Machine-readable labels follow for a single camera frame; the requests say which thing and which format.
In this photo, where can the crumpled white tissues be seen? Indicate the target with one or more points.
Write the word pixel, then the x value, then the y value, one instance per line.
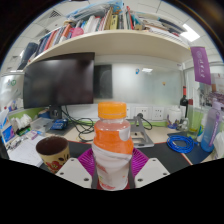
pixel 21 121

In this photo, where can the white wall outlet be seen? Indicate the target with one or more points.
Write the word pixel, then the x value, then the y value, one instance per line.
pixel 128 112
pixel 142 113
pixel 158 113

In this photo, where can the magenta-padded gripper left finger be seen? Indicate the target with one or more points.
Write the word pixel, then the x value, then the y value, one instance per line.
pixel 73 172

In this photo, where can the dark wine bottle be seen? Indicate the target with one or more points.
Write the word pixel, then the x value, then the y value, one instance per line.
pixel 184 101

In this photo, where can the white tissue pack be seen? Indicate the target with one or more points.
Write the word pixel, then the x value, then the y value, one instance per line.
pixel 220 145

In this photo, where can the dark blue mouse pad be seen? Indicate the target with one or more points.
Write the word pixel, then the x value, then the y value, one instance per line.
pixel 196 157

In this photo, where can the blue printed box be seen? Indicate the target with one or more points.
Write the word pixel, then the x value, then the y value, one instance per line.
pixel 7 131

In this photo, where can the red-patterned beige cup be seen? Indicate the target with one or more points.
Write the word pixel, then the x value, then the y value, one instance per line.
pixel 53 156

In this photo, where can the purple hanging pennant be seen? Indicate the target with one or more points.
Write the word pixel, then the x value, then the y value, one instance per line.
pixel 201 65

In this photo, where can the black red-edged desk mat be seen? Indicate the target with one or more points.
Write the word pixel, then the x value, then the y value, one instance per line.
pixel 79 148

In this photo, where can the group photo poster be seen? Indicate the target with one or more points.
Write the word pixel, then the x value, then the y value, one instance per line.
pixel 215 91

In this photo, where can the small blue device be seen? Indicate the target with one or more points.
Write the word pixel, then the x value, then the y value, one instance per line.
pixel 59 125

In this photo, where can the white paper notebook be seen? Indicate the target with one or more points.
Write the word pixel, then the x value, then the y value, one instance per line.
pixel 25 153

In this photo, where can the green clear drinking glass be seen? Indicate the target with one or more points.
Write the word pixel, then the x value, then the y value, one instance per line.
pixel 195 123

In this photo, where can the orange-capped drink bottle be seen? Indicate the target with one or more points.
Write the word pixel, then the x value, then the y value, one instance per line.
pixel 111 150

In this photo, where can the ceiling lights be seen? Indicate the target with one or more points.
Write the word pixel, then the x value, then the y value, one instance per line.
pixel 190 33

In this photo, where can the clear plastic box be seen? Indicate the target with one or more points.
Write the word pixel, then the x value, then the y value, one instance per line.
pixel 41 125

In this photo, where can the purple translucent water bottle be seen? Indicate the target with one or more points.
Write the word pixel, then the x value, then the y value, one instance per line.
pixel 211 130

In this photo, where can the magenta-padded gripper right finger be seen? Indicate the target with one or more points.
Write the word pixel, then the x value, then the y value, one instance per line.
pixel 151 172

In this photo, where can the black computer monitor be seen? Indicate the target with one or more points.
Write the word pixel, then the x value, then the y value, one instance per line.
pixel 58 81

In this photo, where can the white lidded jar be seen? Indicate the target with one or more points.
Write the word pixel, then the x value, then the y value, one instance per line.
pixel 174 116

